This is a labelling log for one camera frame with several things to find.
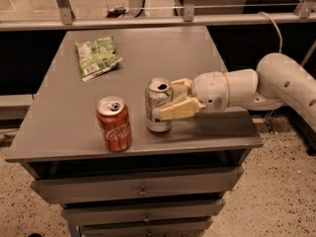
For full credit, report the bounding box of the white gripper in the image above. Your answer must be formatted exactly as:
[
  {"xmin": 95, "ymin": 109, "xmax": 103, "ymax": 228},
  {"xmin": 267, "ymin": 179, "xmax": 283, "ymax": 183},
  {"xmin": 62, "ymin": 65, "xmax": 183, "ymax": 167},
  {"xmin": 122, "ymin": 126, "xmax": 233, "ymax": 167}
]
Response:
[{"xmin": 152, "ymin": 72, "xmax": 229, "ymax": 120}]

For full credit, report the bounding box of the top grey drawer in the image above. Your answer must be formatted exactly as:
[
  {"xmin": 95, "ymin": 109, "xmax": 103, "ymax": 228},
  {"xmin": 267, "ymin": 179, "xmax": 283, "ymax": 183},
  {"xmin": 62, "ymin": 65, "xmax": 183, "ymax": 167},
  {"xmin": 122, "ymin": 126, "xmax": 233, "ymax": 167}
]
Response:
[{"xmin": 31, "ymin": 166, "xmax": 244, "ymax": 204}]

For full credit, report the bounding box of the red coke can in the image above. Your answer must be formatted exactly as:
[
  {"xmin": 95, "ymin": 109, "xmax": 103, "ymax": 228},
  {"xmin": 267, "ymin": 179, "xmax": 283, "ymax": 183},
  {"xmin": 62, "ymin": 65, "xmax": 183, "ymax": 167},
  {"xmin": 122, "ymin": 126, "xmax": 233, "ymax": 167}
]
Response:
[{"xmin": 96, "ymin": 96, "xmax": 132, "ymax": 152}]

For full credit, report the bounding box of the grey drawer cabinet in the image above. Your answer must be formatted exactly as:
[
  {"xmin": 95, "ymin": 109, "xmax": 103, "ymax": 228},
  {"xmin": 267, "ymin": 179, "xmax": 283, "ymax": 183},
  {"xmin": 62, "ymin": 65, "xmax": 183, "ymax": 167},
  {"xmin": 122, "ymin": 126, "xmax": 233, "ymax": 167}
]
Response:
[{"xmin": 5, "ymin": 26, "xmax": 264, "ymax": 237}]

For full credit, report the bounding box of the middle grey drawer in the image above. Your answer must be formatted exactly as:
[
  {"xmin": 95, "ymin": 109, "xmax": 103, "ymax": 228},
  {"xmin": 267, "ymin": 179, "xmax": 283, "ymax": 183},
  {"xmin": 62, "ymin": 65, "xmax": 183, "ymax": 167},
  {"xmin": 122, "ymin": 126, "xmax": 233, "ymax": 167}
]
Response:
[{"xmin": 61, "ymin": 198, "xmax": 225, "ymax": 226}]

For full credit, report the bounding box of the bottom grey drawer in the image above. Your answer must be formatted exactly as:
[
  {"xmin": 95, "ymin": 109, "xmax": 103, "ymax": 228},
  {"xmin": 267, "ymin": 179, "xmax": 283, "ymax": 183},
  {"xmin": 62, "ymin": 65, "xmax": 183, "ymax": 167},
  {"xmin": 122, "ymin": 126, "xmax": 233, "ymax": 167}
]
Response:
[{"xmin": 81, "ymin": 217, "xmax": 213, "ymax": 237}]

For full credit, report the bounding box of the small black device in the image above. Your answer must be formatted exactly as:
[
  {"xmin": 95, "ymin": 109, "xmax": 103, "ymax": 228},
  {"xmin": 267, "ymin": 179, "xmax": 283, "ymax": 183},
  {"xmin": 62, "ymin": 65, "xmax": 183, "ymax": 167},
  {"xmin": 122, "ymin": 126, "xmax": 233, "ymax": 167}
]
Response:
[{"xmin": 106, "ymin": 6, "xmax": 126, "ymax": 18}]

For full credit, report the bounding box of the green chip bag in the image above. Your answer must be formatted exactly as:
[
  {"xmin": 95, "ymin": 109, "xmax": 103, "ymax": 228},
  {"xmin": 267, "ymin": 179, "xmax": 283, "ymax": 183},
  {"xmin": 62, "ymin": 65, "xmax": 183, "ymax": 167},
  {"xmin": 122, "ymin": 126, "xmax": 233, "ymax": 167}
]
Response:
[{"xmin": 75, "ymin": 37, "xmax": 122, "ymax": 82}]

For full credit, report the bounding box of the green silver 7up can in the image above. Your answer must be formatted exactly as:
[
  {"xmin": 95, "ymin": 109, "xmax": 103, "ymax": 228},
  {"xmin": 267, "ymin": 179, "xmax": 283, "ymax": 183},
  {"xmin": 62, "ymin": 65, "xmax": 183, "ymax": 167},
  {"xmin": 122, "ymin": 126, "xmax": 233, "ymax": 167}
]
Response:
[{"xmin": 145, "ymin": 77, "xmax": 173, "ymax": 132}]

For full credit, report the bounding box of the grey metal railing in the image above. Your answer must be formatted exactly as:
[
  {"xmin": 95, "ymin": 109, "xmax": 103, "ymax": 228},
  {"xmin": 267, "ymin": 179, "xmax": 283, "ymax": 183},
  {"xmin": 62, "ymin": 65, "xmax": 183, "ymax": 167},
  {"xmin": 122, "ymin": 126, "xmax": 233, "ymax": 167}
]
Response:
[{"xmin": 0, "ymin": 0, "xmax": 316, "ymax": 32}]

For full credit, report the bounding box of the grey drawer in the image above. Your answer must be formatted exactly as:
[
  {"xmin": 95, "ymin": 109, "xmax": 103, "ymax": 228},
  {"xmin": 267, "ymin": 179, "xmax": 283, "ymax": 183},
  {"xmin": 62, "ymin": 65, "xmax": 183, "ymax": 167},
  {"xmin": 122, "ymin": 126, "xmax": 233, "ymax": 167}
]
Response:
[
  {"xmin": 61, "ymin": 198, "xmax": 225, "ymax": 226},
  {"xmin": 31, "ymin": 166, "xmax": 244, "ymax": 204},
  {"xmin": 81, "ymin": 217, "xmax": 213, "ymax": 237}
]

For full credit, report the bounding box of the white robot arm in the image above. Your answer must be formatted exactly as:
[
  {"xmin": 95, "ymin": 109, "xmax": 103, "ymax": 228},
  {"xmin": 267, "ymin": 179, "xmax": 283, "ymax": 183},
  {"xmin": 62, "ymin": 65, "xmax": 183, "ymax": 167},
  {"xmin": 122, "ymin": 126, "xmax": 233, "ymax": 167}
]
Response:
[{"xmin": 152, "ymin": 53, "xmax": 316, "ymax": 131}]

